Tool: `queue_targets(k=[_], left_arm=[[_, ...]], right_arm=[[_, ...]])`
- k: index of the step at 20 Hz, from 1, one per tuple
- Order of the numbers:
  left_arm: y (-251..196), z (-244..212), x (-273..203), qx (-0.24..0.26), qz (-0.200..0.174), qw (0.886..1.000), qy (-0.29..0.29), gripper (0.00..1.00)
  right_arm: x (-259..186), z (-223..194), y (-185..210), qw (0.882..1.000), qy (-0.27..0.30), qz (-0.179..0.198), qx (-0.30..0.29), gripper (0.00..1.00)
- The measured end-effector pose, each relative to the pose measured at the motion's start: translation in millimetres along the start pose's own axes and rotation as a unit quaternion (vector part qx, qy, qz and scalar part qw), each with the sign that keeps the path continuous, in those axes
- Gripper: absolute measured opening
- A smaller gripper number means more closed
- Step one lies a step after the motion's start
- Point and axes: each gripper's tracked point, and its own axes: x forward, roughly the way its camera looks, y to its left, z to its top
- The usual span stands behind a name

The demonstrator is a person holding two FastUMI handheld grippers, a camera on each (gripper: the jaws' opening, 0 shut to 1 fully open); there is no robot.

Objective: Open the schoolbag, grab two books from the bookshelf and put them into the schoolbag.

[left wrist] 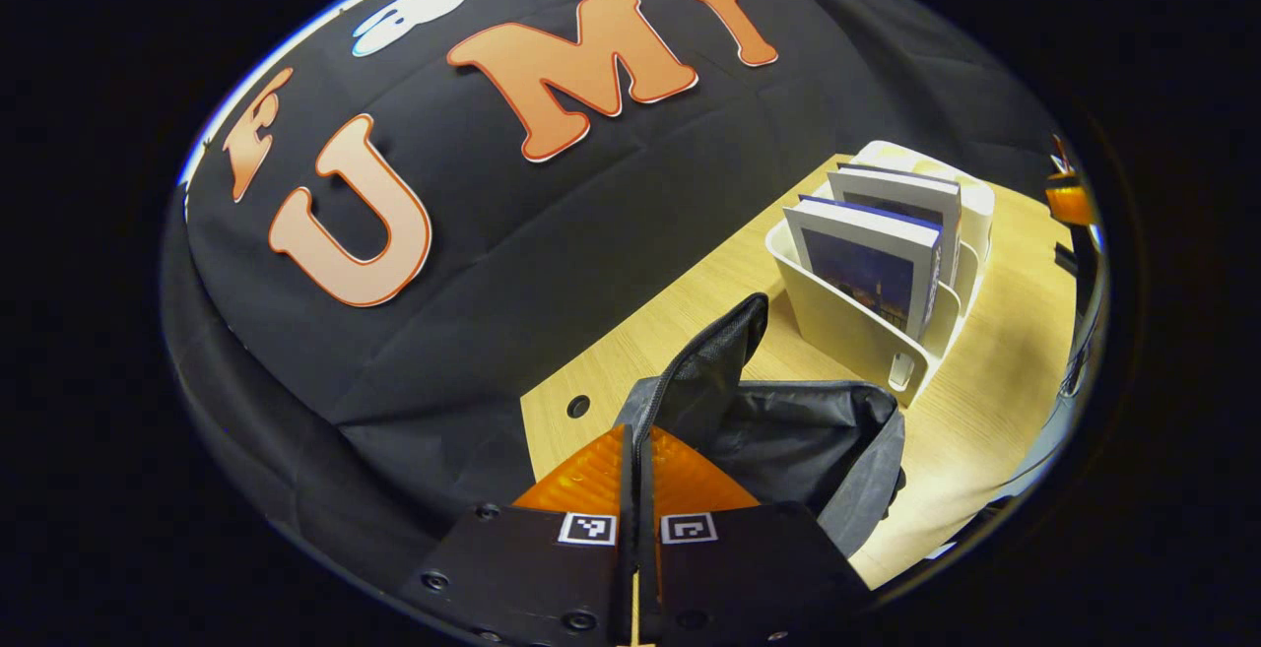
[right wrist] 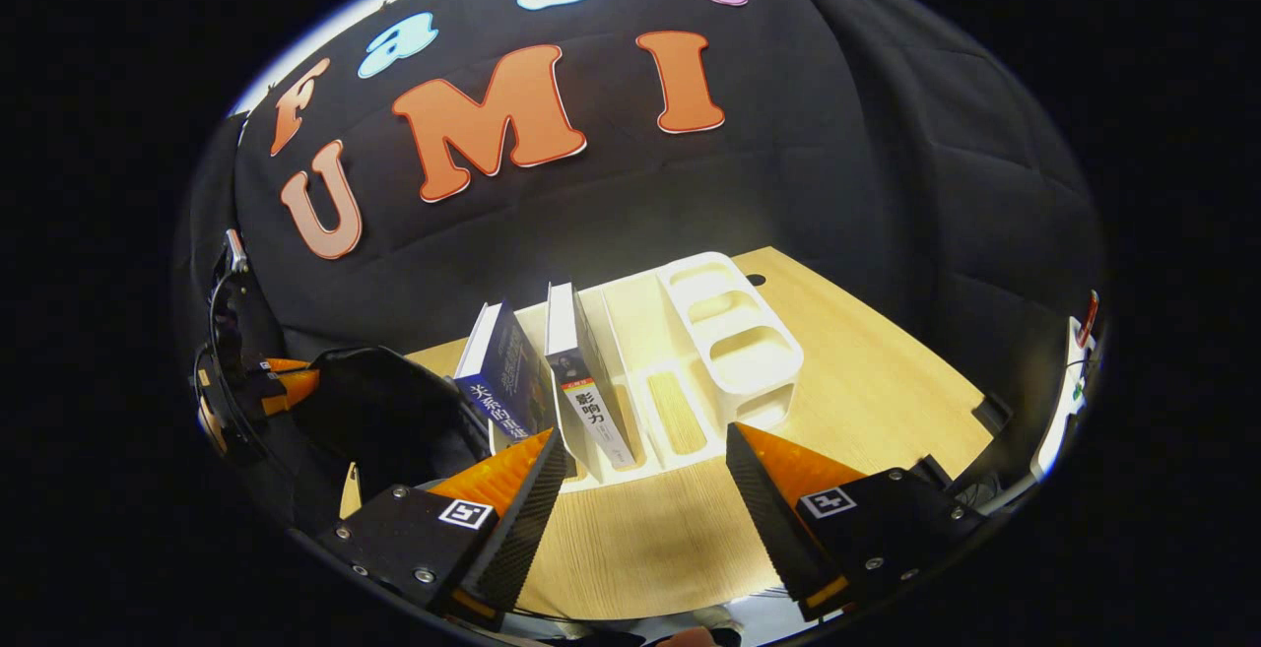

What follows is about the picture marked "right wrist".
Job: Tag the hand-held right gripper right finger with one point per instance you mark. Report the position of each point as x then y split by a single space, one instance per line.
773 529

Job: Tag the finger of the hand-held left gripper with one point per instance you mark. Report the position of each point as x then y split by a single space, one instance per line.
291 383

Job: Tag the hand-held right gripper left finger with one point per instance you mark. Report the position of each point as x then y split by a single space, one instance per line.
517 529

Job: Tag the dark grey schoolbag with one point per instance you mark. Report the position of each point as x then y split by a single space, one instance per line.
384 411

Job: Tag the white book with portrait cover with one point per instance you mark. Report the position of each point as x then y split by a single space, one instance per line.
591 401

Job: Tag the blue book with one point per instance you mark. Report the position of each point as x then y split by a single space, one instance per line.
507 371

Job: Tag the white bookshelf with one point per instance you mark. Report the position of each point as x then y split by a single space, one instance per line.
729 342

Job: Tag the small black block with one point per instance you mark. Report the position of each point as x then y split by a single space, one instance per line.
993 414

